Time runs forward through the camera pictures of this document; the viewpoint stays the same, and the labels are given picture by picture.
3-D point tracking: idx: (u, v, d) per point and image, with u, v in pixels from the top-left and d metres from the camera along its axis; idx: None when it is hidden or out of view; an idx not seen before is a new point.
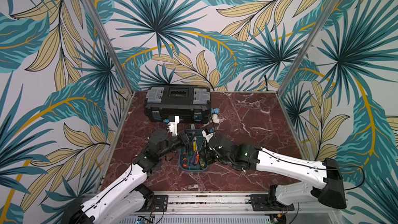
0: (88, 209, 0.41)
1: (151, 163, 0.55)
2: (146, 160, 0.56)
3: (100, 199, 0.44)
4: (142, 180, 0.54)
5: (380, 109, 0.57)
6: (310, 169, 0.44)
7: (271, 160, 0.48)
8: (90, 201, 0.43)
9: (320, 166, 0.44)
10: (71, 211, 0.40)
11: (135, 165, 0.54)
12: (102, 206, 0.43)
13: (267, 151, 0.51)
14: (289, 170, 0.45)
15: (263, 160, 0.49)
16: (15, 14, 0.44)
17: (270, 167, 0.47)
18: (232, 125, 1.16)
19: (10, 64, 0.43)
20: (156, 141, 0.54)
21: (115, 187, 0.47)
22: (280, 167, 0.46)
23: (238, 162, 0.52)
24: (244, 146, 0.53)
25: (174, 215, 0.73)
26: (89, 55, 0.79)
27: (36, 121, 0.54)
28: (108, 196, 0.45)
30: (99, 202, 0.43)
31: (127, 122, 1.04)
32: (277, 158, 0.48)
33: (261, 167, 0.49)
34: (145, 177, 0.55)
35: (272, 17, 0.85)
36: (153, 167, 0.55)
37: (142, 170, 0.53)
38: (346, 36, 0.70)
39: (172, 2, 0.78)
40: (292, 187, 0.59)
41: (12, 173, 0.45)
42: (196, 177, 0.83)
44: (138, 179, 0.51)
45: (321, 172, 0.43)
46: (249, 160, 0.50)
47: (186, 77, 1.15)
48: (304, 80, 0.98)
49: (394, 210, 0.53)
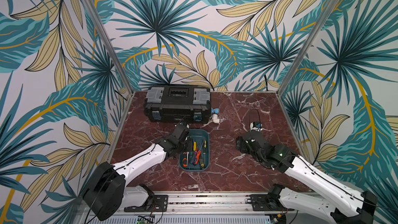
0: (118, 168, 0.45)
1: (169, 146, 0.60)
2: (166, 143, 0.61)
3: (128, 164, 0.47)
4: (159, 159, 0.57)
5: (380, 109, 0.57)
6: (344, 193, 0.42)
7: (305, 171, 0.47)
8: (119, 164, 0.46)
9: (357, 195, 0.42)
10: (102, 168, 0.43)
11: (157, 144, 0.59)
12: (131, 169, 0.46)
13: (302, 160, 0.49)
14: (321, 185, 0.44)
15: (297, 166, 0.48)
16: (15, 14, 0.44)
17: (302, 176, 0.47)
18: (232, 125, 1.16)
19: (10, 64, 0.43)
20: (182, 129, 0.65)
21: (141, 157, 0.51)
22: (313, 180, 0.45)
23: (269, 159, 0.52)
24: (278, 147, 0.53)
25: (174, 215, 0.73)
26: (89, 55, 0.79)
27: (36, 122, 0.54)
28: (136, 162, 0.49)
30: (128, 166, 0.47)
31: (127, 122, 1.04)
32: (312, 171, 0.47)
33: (292, 172, 0.48)
34: (163, 157, 0.58)
35: (272, 17, 0.85)
36: (171, 150, 0.60)
37: (164, 150, 0.57)
38: (346, 36, 0.70)
39: (172, 2, 0.78)
40: (303, 197, 0.58)
41: (12, 173, 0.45)
42: (196, 177, 0.83)
44: (158, 156, 0.56)
45: (356, 200, 0.41)
46: (281, 160, 0.49)
47: (186, 77, 1.15)
48: (304, 80, 0.98)
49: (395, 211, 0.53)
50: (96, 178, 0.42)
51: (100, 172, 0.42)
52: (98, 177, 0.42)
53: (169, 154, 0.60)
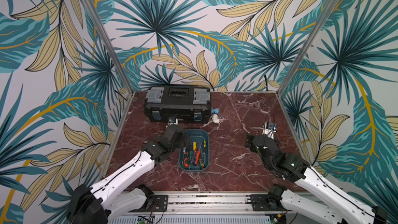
0: (97, 191, 0.41)
1: (158, 151, 0.55)
2: (155, 148, 0.55)
3: (108, 183, 0.43)
4: (149, 168, 0.53)
5: (379, 109, 0.57)
6: (356, 208, 0.42)
7: (317, 183, 0.46)
8: (98, 184, 0.43)
9: (369, 210, 0.42)
10: (79, 192, 0.40)
11: (144, 152, 0.53)
12: (111, 188, 0.43)
13: (314, 171, 0.48)
14: (333, 199, 0.44)
15: (310, 177, 0.47)
16: (15, 14, 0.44)
17: (314, 188, 0.46)
18: (232, 125, 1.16)
19: (10, 64, 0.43)
20: (173, 130, 0.58)
21: (124, 172, 0.47)
22: (327, 193, 0.45)
23: (280, 167, 0.51)
24: (289, 156, 0.52)
25: (174, 215, 0.73)
26: (89, 55, 0.79)
27: (37, 122, 0.54)
28: (116, 180, 0.45)
30: (107, 186, 0.43)
31: (127, 122, 1.04)
32: (324, 183, 0.46)
33: (303, 184, 0.47)
34: (153, 164, 0.54)
35: (272, 17, 0.85)
36: (162, 155, 0.55)
37: (151, 157, 0.52)
38: (346, 36, 0.70)
39: (172, 2, 0.78)
40: (308, 201, 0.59)
41: (12, 173, 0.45)
42: (196, 177, 0.83)
44: (145, 166, 0.51)
45: (368, 216, 0.41)
46: (292, 170, 0.48)
47: (186, 77, 1.15)
48: (304, 80, 0.98)
49: (394, 210, 0.53)
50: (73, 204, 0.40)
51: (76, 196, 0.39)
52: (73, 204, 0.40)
53: (160, 159, 0.55)
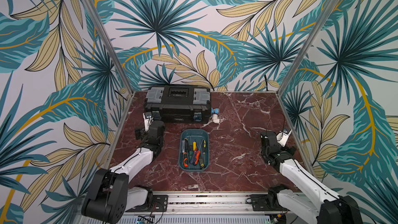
0: (117, 169, 0.47)
1: (153, 147, 0.64)
2: (149, 145, 0.64)
3: (124, 164, 0.50)
4: (148, 158, 0.60)
5: (380, 109, 0.57)
6: (322, 189, 0.47)
7: (293, 167, 0.56)
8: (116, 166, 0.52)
9: (333, 193, 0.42)
10: (100, 174, 0.43)
11: (142, 148, 0.61)
12: (128, 168, 0.49)
13: (296, 162, 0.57)
14: (302, 180, 0.51)
15: (288, 162, 0.58)
16: (15, 14, 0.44)
17: (289, 170, 0.55)
18: (232, 125, 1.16)
19: (10, 64, 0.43)
20: (156, 127, 0.66)
21: (133, 158, 0.54)
22: (297, 174, 0.53)
23: (270, 156, 0.64)
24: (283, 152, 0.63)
25: (174, 215, 0.73)
26: (89, 55, 0.79)
27: (36, 122, 0.54)
28: (130, 162, 0.51)
30: (124, 167, 0.49)
31: (127, 122, 1.04)
32: (300, 169, 0.55)
33: (283, 169, 0.58)
34: (151, 155, 0.62)
35: (272, 17, 0.85)
36: (155, 150, 0.65)
37: (150, 150, 0.61)
38: (346, 36, 0.70)
39: (172, 2, 0.78)
40: (301, 199, 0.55)
41: (12, 173, 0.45)
42: (196, 177, 0.83)
44: (146, 156, 0.58)
45: (329, 195, 0.45)
46: (276, 158, 0.61)
47: (186, 77, 1.15)
48: (304, 80, 0.98)
49: (394, 211, 0.53)
50: (96, 184, 0.42)
51: (98, 179, 0.43)
52: (97, 184, 0.42)
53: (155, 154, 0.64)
